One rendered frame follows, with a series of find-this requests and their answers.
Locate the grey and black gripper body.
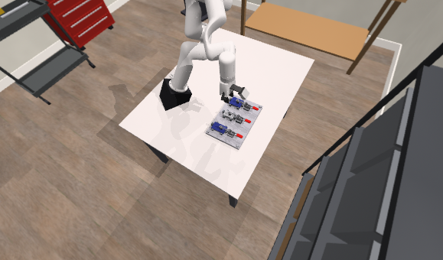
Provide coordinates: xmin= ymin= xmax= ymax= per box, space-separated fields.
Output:
xmin=220 ymin=78 xmax=236 ymax=97

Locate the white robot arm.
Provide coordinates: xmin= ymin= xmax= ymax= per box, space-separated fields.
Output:
xmin=169 ymin=0 xmax=236 ymax=93

